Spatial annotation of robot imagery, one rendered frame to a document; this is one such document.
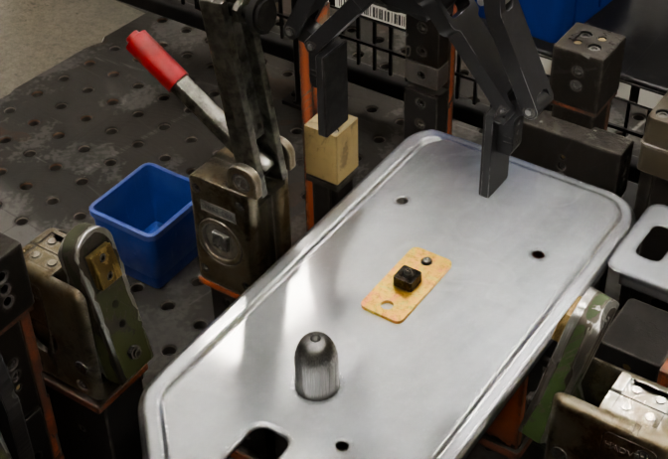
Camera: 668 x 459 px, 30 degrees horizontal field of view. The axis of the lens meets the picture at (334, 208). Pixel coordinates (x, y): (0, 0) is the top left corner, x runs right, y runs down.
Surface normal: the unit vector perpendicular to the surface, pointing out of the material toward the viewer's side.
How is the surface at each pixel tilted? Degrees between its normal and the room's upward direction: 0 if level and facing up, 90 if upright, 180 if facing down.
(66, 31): 0
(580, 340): 90
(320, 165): 90
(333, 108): 90
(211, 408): 0
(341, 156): 90
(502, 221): 0
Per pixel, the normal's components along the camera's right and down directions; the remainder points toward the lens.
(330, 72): 0.83, 0.33
